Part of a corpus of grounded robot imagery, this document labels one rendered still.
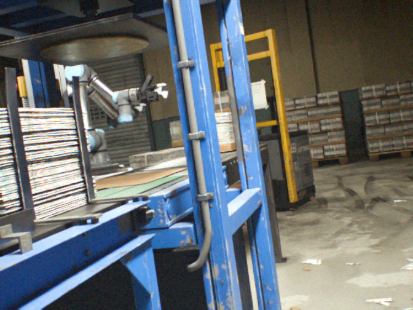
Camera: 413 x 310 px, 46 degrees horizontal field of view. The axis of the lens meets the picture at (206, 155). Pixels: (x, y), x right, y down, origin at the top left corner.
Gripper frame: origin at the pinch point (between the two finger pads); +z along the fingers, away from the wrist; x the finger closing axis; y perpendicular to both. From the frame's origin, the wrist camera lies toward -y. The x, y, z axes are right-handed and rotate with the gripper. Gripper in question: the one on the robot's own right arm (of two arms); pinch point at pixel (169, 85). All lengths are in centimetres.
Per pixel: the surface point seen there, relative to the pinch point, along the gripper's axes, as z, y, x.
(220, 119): 26.7, 22.9, -6.2
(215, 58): -4, -78, -236
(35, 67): -38, 3, 85
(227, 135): 29.5, 33.1, -6.6
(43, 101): -37, 18, 83
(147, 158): -43, 33, -81
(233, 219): 48, 74, 133
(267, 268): 51, 98, 82
